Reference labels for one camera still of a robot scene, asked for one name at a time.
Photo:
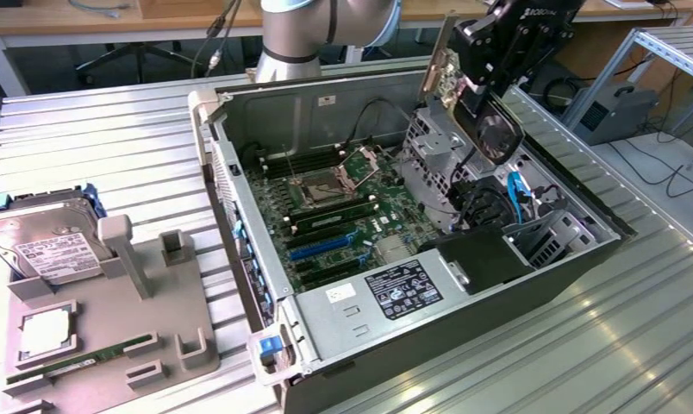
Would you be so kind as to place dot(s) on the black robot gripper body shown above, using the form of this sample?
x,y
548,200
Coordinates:
x,y
542,13

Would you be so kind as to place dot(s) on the graphics card with black fan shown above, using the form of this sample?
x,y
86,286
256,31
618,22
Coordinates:
x,y
498,133

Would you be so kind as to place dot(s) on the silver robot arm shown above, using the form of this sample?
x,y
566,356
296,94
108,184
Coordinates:
x,y
291,39

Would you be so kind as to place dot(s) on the wooden desk with white legs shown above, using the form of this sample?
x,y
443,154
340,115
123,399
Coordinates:
x,y
427,15

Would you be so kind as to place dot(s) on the grey equipment box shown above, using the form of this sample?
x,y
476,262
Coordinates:
x,y
616,116

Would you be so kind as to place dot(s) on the silver metal drive cage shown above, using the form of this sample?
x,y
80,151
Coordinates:
x,y
432,172

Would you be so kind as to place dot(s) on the metal socket cover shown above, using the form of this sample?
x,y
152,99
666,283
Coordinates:
x,y
366,151

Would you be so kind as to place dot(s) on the black RAM slot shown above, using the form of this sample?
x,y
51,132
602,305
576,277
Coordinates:
x,y
330,210
306,169
300,159
326,205

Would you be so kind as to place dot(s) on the green motherboard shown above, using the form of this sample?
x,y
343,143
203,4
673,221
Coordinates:
x,y
380,215

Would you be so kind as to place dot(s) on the CPU socket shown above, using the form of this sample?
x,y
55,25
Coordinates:
x,y
320,190

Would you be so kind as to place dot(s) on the thin metal locking lever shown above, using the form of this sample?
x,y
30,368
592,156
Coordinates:
x,y
292,170

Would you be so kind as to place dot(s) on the perforated silver disk bay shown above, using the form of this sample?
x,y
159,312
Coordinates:
x,y
559,241

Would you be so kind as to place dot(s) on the RAM stick with white label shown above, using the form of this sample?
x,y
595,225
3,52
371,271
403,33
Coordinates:
x,y
328,218

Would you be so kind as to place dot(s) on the silver chipset heatsink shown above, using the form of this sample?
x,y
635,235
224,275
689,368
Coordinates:
x,y
394,251

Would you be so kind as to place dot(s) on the long black expansion slot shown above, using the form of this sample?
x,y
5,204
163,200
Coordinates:
x,y
318,238
323,273
326,282

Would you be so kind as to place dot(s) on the brown cardboard box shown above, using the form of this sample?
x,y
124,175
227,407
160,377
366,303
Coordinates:
x,y
179,8

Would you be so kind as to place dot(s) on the blue expansion slot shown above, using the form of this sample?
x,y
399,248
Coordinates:
x,y
322,250

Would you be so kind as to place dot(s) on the black office chair base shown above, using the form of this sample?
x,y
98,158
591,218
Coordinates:
x,y
144,54

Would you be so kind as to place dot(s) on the short black expansion slot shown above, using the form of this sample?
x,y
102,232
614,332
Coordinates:
x,y
311,266

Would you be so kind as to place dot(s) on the blue card retention clip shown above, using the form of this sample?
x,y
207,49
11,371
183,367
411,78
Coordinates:
x,y
255,264
262,281
236,226
268,297

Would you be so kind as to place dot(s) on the silver power supply unit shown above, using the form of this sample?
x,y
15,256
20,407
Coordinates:
x,y
346,328

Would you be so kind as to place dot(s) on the wooden desk with cardboard box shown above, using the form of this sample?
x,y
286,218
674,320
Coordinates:
x,y
64,23

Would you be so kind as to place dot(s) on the open black PC case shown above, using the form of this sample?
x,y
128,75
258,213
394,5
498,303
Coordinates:
x,y
410,379

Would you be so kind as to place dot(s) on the blue case latch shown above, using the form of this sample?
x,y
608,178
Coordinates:
x,y
268,346

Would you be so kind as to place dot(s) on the hard disk with blue rails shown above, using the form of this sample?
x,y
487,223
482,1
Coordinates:
x,y
42,241

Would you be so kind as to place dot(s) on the grey parts rack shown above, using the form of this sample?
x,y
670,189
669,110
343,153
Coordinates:
x,y
111,345

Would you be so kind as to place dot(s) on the green RAM stick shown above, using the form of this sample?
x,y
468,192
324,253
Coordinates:
x,y
107,353

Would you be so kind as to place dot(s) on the silver CPU chip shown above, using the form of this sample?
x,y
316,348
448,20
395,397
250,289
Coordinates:
x,y
46,334

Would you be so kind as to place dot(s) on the aluminium profile frame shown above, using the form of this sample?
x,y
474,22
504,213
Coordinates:
x,y
669,47

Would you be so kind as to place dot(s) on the black plastic air duct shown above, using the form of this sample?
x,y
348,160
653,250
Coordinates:
x,y
478,259

